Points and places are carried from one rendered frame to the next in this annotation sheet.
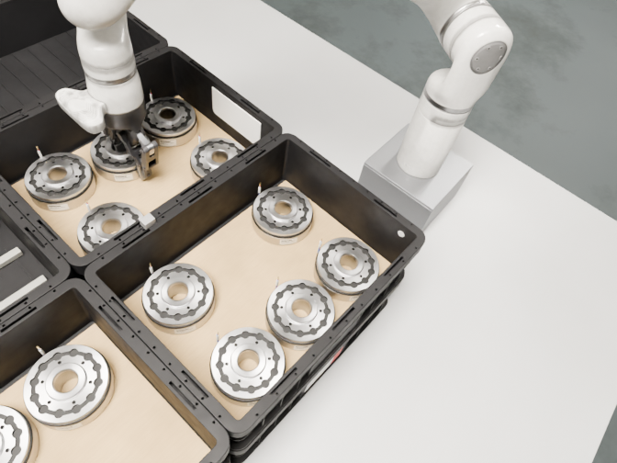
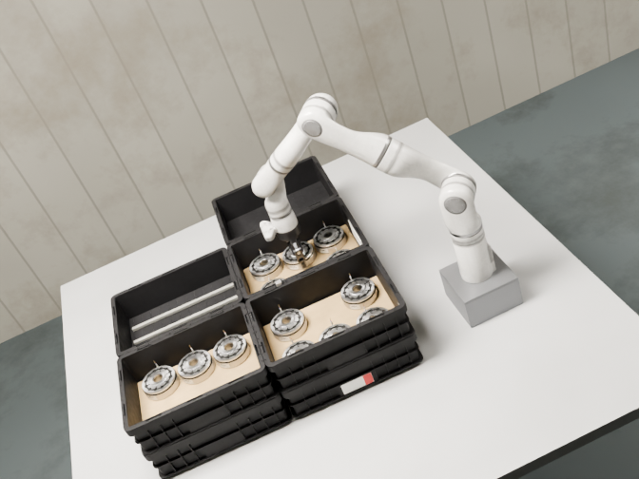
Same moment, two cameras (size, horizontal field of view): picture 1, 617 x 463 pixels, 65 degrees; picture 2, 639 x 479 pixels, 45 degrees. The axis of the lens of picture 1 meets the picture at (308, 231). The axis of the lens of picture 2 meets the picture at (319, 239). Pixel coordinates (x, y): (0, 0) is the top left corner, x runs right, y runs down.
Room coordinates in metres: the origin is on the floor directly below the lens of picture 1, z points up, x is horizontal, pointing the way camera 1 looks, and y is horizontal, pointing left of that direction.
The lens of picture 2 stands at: (-0.52, -1.33, 2.33)
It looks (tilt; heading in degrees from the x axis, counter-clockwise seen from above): 36 degrees down; 55
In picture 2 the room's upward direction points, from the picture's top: 22 degrees counter-clockwise
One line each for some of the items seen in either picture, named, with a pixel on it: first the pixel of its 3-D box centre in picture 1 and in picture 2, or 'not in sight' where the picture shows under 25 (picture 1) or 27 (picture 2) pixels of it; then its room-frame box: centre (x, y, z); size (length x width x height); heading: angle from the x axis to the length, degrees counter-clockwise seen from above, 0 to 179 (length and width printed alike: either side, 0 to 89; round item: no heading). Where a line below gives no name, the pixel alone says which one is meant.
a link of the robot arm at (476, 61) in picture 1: (465, 62); (460, 206); (0.73, -0.19, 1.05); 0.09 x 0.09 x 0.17; 26
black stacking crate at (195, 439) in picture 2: not in sight; (211, 401); (0.02, 0.26, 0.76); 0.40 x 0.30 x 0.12; 149
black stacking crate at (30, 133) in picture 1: (140, 163); (300, 259); (0.52, 0.31, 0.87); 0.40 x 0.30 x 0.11; 149
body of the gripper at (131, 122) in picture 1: (122, 118); (290, 235); (0.53, 0.32, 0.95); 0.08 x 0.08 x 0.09
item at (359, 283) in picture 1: (347, 264); (374, 320); (0.41, -0.07, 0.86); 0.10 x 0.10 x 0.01
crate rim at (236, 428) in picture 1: (267, 256); (322, 305); (0.36, 0.05, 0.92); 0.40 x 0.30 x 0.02; 149
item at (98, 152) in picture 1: (121, 148); (297, 252); (0.54, 0.35, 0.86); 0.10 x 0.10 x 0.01
